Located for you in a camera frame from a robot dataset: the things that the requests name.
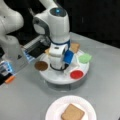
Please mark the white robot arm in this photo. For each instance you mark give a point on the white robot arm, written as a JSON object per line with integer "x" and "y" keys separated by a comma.
{"x": 53, "y": 22}

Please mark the red tomato slice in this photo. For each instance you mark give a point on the red tomato slice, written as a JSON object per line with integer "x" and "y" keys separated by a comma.
{"x": 76, "y": 74}

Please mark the grey metal frame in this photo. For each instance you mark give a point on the grey metal frame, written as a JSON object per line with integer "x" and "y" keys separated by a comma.
{"x": 41, "y": 42}

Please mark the green lettuce piece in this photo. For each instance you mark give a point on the green lettuce piece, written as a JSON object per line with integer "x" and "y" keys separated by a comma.
{"x": 85, "y": 58}

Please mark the brown meat patty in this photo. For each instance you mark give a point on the brown meat patty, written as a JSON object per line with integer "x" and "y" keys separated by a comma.
{"x": 41, "y": 65}

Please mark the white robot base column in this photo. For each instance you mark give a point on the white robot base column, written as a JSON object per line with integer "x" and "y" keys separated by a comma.
{"x": 11, "y": 21}

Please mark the white round divided tray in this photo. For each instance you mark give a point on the white round divided tray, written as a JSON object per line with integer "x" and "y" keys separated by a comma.
{"x": 63, "y": 77}

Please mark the toast bread slice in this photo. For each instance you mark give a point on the toast bread slice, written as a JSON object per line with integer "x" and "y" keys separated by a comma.
{"x": 72, "y": 113}
{"x": 74, "y": 47}

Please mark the orange small object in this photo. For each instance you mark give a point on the orange small object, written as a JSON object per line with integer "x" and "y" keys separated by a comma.
{"x": 10, "y": 79}

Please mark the white paper plate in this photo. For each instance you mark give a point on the white paper plate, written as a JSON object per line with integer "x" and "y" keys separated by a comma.
{"x": 56, "y": 109}

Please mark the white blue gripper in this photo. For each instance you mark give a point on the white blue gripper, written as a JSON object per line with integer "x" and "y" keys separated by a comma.
{"x": 60, "y": 56}

